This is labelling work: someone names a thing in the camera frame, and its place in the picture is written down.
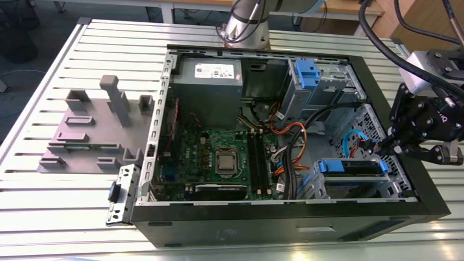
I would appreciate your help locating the hinged metal slot retainer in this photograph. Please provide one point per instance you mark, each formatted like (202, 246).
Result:
(126, 190)

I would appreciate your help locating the grey parts rack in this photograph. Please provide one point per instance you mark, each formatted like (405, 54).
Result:
(97, 136)

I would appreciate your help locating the wooden desk white frame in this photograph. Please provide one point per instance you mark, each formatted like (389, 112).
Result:
(340, 9)

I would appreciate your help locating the black RAM slot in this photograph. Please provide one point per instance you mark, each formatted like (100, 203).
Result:
(254, 163)

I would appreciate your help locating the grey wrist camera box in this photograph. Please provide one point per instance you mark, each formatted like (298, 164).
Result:
(416, 56)

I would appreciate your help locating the black graphics card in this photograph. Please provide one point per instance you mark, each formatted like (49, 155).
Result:
(221, 189)

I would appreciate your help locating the grey power supply unit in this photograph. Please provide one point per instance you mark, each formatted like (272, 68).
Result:
(208, 103)

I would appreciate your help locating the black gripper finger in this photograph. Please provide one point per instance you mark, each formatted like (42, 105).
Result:
(434, 155)
(405, 114)

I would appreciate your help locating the black PC case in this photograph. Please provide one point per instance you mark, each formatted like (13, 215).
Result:
(253, 225)

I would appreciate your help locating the green RAM stick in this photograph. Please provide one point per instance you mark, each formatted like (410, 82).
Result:
(90, 147)

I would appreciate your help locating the blue drive latch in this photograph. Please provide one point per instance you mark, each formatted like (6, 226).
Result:
(305, 73)

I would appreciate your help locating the metal disk bay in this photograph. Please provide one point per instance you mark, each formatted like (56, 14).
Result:
(354, 180)

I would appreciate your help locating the green motherboard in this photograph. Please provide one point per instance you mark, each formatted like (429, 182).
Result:
(192, 174)

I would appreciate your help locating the CPU socket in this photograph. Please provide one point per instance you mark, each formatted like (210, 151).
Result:
(226, 150)

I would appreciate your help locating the metal optical drive cage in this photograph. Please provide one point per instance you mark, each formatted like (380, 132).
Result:
(325, 92)

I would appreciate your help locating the hard disk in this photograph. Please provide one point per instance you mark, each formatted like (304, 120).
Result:
(330, 166)

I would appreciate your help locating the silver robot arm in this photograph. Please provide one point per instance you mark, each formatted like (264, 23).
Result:
(246, 32)

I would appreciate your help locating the wooden cabinet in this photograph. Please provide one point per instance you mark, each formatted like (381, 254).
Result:
(424, 13)

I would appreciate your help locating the silver CPU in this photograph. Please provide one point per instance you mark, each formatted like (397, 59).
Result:
(225, 163)

